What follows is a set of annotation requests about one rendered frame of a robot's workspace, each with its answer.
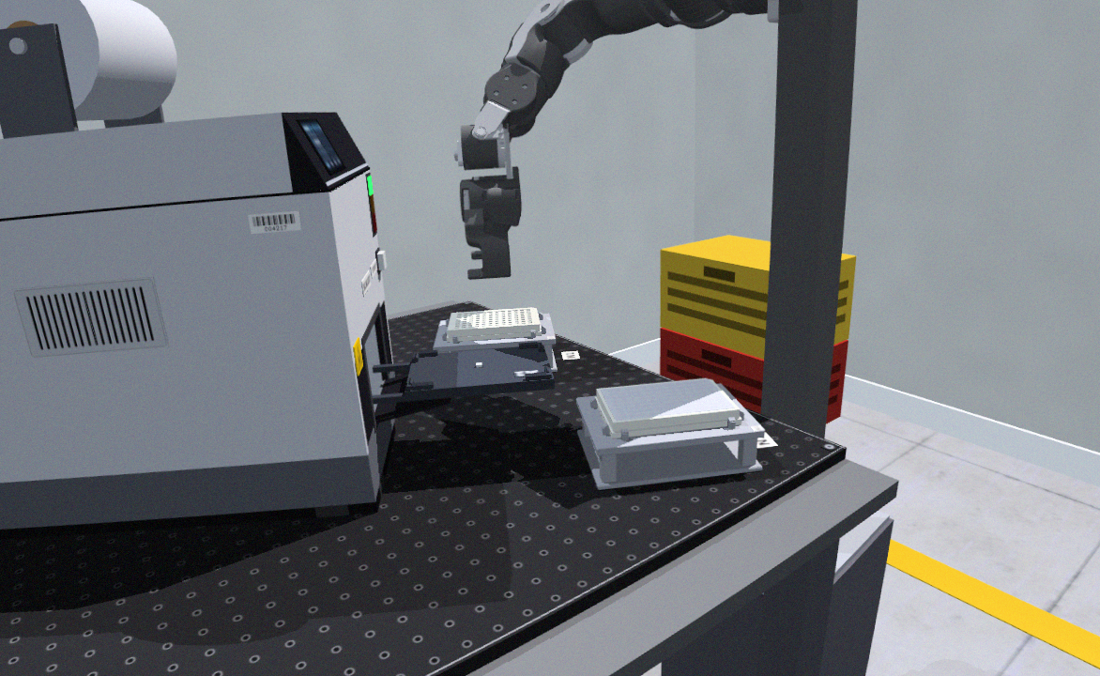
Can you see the white roll of foil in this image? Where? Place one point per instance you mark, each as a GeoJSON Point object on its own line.
{"type": "Point", "coordinates": [120, 58]}

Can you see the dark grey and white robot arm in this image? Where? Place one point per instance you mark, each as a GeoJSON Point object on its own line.
{"type": "Point", "coordinates": [517, 92]}

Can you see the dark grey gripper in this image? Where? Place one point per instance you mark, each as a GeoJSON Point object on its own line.
{"type": "Point", "coordinates": [503, 207]}

